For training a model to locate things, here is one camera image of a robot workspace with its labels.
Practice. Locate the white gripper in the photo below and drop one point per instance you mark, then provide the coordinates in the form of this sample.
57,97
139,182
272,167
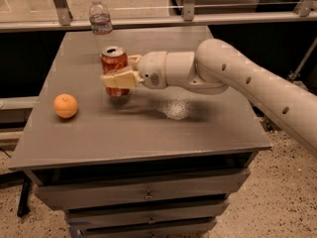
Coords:
151,68

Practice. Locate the red Coca-Cola can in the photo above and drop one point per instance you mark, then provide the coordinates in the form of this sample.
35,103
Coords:
114,58

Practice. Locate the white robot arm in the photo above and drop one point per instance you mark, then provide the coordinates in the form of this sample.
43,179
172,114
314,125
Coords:
216,66

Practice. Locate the clear plastic water bottle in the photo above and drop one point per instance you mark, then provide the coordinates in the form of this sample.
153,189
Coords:
100,22

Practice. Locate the orange fruit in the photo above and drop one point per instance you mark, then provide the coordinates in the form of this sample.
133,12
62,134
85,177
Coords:
65,106

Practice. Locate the grey drawer cabinet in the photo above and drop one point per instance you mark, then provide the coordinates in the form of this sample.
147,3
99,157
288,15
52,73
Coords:
148,133

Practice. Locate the grey top drawer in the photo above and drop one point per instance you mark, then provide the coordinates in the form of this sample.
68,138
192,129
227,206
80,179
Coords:
104,193

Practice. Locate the grey drawer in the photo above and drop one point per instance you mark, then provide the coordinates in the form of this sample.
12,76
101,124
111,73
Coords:
153,231
147,214
104,193

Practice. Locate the grey middle drawer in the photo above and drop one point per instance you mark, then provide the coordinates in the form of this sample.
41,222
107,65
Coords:
147,214

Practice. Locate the grey bottom drawer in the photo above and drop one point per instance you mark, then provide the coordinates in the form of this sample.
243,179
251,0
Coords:
153,231

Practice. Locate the black stand leg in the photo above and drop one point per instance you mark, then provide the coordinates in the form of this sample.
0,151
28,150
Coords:
23,208

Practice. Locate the metal railing frame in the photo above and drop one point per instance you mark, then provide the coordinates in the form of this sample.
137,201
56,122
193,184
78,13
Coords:
72,15

